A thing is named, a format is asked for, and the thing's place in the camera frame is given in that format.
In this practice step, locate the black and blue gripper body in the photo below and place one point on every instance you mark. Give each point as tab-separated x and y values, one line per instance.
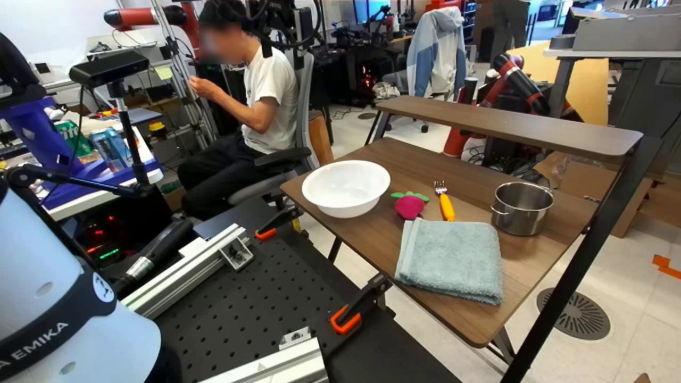
34	135

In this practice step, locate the white bowl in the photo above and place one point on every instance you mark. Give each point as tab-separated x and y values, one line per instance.
345	187

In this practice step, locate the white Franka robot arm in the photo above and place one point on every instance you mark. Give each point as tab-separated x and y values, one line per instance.
43	285

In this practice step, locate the white side desk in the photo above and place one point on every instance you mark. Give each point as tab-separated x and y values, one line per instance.
99	181

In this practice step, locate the blue box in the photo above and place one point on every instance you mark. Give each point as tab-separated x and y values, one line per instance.
114	145

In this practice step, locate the black electronics box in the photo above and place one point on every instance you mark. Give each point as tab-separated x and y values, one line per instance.
106	236

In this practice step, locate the red cylinder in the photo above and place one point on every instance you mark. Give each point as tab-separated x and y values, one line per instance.
134	15

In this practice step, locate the silver lattice mast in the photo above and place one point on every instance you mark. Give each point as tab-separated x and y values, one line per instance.
185	78

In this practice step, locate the seated person in white shirt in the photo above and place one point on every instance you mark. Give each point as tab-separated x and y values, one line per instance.
266	93

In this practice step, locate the black orange bar clamp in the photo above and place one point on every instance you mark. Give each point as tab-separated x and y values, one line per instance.
352	311
272	224

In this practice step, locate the grey office chair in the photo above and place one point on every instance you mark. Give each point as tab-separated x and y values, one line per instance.
302	129

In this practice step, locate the wooden table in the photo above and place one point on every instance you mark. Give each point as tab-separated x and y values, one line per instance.
368	242

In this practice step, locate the pink toy vegetable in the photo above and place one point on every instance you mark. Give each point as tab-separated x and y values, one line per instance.
409	207

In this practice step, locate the blue and white jacket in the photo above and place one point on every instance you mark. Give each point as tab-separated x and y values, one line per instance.
437	55

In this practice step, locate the folded light blue towel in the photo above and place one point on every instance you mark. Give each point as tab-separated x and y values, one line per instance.
450	258

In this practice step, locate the red and black robot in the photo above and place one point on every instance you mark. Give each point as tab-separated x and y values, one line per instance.
508	82

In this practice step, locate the raised wooden table shelf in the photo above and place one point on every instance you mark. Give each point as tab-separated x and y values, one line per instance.
512	127

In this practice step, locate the small steel pot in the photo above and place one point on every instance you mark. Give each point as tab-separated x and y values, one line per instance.
520	209

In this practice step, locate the tan flat board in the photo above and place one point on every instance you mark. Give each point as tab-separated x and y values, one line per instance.
588	87

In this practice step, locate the round floor drain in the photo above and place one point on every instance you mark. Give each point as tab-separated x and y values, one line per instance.
575	314

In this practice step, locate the flattened cardboard sheet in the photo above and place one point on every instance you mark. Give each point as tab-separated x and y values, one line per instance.
602	181

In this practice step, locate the grey metal desk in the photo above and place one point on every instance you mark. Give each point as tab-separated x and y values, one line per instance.
638	78

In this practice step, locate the orange floor tape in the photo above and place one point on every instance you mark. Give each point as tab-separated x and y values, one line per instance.
666	266

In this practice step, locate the black camera on stand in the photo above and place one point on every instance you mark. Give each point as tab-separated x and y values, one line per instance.
106	67

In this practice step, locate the aluminium extrusion rail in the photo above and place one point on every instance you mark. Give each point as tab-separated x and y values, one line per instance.
277	364
184	273

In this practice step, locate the black metal frame rail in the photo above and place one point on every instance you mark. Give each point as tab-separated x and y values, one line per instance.
248	306

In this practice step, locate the black slanted table frame post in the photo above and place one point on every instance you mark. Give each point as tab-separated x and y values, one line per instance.
582	262

